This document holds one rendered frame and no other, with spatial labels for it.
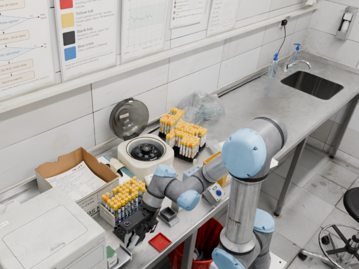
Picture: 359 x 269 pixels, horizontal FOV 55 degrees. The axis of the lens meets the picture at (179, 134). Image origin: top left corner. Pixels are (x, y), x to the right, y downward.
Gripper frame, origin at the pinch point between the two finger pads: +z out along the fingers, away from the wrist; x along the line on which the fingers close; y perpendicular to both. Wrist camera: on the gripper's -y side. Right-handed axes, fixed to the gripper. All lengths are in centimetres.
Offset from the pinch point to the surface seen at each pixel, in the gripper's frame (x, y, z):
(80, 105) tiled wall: 60, 6, -35
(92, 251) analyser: -4.4, -24.9, -8.2
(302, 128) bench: -4, 126, -67
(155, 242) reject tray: -3.0, 13.2, -2.4
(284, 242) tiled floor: -22, 160, 14
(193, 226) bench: -8.0, 28.5, -11.0
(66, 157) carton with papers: 53, 3, -11
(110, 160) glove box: 41.5, 19.6, -16.2
